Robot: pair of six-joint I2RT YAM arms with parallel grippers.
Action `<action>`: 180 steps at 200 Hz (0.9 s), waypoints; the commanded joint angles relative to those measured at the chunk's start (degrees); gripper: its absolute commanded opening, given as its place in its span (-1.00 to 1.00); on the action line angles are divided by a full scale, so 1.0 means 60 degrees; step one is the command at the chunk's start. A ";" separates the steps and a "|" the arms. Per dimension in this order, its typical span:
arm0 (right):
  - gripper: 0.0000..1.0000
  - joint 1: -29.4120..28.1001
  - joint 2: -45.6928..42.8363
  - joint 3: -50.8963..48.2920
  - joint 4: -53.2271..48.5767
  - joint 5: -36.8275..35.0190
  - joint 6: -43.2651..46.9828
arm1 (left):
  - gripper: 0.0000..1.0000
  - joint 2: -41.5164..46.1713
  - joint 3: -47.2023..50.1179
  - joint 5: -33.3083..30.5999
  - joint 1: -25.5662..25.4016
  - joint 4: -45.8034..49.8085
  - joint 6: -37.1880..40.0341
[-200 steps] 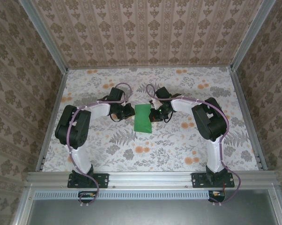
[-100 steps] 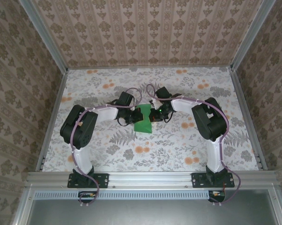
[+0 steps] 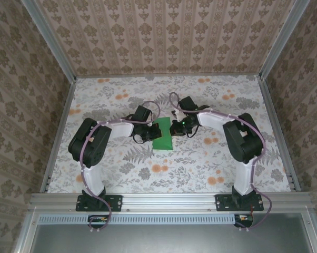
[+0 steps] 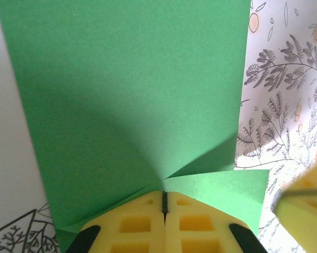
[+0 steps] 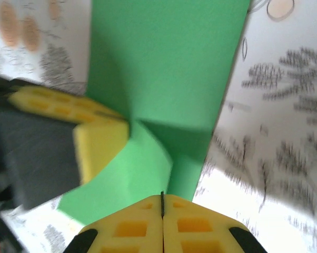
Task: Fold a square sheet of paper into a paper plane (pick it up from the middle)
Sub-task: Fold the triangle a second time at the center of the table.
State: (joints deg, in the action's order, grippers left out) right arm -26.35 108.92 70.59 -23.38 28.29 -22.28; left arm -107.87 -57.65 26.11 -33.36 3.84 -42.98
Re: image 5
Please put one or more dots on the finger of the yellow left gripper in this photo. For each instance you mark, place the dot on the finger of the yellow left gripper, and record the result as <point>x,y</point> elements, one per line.
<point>100,142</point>
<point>61,97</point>

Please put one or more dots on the floral patterned table cover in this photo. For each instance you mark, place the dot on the floral patterned table cover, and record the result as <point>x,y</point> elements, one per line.
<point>266,131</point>

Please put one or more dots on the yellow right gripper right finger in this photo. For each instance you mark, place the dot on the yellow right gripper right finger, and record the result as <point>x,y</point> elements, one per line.
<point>195,237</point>

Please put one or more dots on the green paper sheet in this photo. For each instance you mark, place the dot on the green paper sheet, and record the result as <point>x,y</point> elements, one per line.
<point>161,66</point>

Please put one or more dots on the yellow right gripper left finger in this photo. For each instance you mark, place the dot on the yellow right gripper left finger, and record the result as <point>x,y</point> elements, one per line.
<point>137,237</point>

